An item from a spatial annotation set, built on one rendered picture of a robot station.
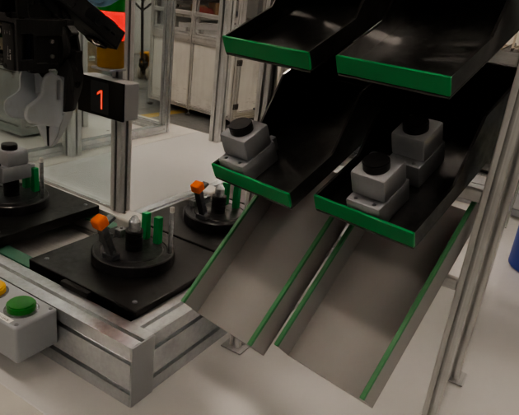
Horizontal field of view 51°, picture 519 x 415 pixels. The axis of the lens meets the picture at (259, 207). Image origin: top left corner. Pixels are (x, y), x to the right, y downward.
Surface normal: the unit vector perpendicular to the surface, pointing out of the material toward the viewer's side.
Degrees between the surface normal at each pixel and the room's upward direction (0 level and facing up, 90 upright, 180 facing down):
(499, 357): 0
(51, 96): 93
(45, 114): 93
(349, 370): 45
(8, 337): 90
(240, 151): 115
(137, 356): 90
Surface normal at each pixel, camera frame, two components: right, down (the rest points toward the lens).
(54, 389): 0.11, -0.92
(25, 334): 0.84, 0.29
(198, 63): -0.60, 0.23
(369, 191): -0.65, 0.57
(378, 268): -0.39, -0.51
